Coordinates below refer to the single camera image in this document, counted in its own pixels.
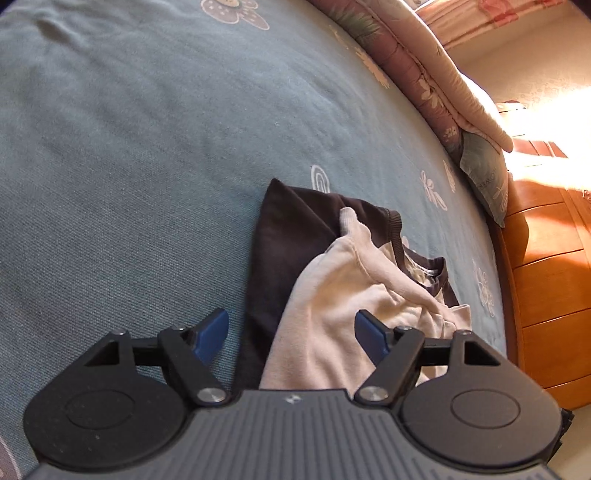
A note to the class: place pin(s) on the green flower print pillow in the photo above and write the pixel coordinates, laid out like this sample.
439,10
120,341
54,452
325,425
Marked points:
485,175

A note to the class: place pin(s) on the wooden headboard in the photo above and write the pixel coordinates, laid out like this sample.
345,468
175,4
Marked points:
545,277

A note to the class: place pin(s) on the folded pink floral quilt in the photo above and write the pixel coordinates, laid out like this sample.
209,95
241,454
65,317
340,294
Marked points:
415,69

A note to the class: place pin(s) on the beige sweatshirt with dark sleeves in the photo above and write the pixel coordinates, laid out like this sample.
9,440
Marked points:
323,300

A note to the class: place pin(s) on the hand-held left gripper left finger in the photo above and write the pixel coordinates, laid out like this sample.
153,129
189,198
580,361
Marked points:
212,333

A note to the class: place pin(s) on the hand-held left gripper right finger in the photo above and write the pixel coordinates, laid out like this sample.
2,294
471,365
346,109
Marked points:
371,335

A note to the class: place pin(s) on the pink patterned curtain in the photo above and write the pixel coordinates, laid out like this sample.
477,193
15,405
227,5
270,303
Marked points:
461,23

